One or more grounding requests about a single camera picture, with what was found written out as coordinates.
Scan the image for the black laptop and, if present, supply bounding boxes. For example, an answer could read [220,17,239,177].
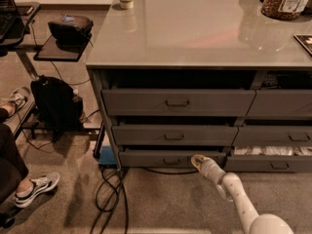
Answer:
[0,0,19,40]

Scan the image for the glass jar of nuts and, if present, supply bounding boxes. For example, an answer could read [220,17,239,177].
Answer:
[261,0,309,20]

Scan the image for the person leg black trousers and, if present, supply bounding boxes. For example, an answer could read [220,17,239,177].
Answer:
[0,108,32,198]

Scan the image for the black headset device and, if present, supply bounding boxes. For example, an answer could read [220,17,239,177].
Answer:
[48,15,94,44]

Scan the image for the dark side shelf tray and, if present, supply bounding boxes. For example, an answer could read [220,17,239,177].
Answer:
[34,35,90,62]

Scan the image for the grey raised sneaker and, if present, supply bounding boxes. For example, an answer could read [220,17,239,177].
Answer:
[0,87,31,119]

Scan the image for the grey drawer cabinet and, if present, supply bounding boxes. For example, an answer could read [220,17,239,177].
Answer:
[87,0,312,168]

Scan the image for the black floor cables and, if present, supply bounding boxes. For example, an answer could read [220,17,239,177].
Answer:
[89,166,199,234]

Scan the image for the blue box on floor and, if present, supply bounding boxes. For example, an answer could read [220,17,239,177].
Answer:
[98,146,116,166]

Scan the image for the grey sneaker on floor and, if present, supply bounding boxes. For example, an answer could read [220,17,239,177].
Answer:
[15,172,60,209]

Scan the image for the black backpack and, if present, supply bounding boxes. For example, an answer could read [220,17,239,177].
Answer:
[30,75,83,136]

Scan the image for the grey drawer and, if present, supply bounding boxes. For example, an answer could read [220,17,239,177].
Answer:
[112,125,238,146]
[233,126,312,146]
[247,90,312,117]
[224,149,312,173]
[101,89,255,116]
[119,149,226,168]

